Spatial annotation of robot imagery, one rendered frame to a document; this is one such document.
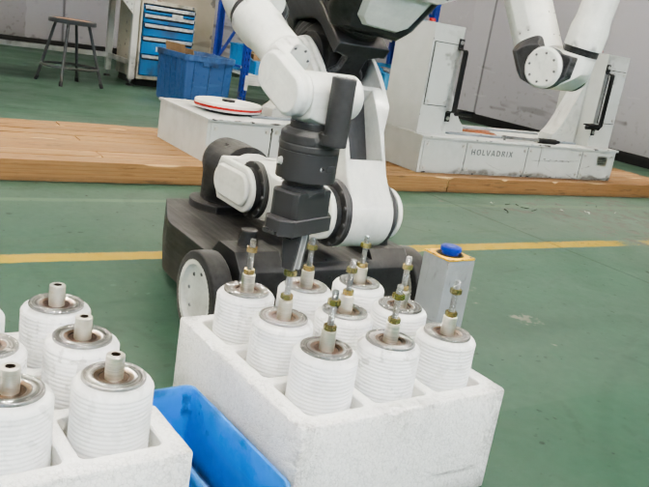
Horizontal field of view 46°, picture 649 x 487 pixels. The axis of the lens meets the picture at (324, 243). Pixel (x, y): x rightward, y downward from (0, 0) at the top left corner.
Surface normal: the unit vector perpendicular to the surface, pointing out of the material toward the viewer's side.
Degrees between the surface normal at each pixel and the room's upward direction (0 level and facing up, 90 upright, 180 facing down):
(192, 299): 90
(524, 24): 90
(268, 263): 45
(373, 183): 55
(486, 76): 90
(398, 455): 90
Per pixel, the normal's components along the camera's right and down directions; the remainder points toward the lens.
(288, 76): -0.76, 0.06
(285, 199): -0.58, 0.13
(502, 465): 0.15, -0.95
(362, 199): 0.51, -0.29
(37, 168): 0.52, 0.30
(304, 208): 0.80, 0.28
